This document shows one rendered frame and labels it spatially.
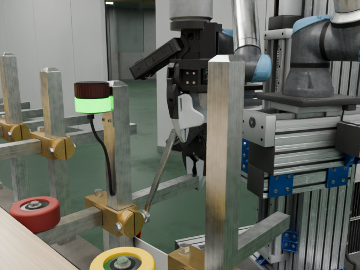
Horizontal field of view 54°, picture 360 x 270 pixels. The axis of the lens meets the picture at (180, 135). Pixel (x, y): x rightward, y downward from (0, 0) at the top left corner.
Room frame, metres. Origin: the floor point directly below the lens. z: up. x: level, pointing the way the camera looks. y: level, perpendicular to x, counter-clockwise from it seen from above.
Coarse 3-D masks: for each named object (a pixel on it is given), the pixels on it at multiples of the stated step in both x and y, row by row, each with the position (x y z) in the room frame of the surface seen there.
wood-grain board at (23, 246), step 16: (0, 208) 0.56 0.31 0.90; (0, 224) 0.50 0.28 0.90; (16, 224) 0.50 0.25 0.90; (0, 240) 0.45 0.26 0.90; (16, 240) 0.45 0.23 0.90; (32, 240) 0.45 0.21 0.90; (0, 256) 0.41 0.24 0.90; (16, 256) 0.41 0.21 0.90; (32, 256) 0.41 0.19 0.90; (48, 256) 0.41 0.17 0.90
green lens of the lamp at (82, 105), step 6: (78, 102) 0.58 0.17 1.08; (84, 102) 0.58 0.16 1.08; (90, 102) 0.58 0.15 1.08; (96, 102) 0.58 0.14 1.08; (102, 102) 0.59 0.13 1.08; (108, 102) 0.60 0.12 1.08; (78, 108) 0.58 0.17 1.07; (84, 108) 0.58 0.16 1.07; (90, 108) 0.58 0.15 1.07; (96, 108) 0.58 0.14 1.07; (102, 108) 0.59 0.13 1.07; (108, 108) 0.60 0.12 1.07
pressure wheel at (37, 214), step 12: (24, 204) 0.57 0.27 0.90; (36, 204) 0.56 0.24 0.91; (48, 204) 0.57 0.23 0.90; (12, 216) 0.53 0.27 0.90; (24, 216) 0.52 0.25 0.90; (36, 216) 0.53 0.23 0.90; (48, 216) 0.54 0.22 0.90; (60, 216) 0.57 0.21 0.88; (36, 228) 0.53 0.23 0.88; (48, 228) 0.54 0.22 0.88
